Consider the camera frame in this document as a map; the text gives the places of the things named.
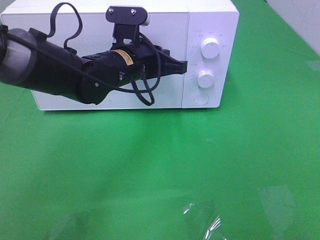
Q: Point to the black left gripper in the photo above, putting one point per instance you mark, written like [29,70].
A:
[156,60]

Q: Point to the round door release button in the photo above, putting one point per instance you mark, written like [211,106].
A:
[201,99]

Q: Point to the white microwave door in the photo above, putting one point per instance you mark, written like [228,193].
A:
[167,30]

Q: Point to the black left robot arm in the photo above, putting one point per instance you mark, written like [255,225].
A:
[28,60]

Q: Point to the lower white control knob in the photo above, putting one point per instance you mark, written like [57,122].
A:
[205,79]

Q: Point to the white control knob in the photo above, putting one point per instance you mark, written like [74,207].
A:
[210,47]
[205,79]

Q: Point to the upper white control knob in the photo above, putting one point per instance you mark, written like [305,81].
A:
[210,47]

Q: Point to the white microwave oven body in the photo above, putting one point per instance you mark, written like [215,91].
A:
[206,18]

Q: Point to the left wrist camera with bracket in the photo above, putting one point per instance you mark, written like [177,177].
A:
[127,21]

